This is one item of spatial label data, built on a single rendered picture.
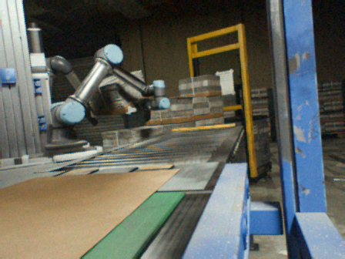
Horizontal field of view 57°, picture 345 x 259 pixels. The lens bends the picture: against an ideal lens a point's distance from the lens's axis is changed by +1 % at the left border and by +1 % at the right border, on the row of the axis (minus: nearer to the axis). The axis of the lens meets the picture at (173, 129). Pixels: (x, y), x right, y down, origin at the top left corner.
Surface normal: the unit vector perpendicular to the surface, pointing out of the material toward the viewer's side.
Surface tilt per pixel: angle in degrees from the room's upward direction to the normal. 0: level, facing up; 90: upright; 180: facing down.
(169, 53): 90
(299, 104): 90
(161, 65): 90
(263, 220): 90
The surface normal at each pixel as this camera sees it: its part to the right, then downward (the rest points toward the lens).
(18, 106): 0.39, 0.01
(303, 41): -0.25, 0.07
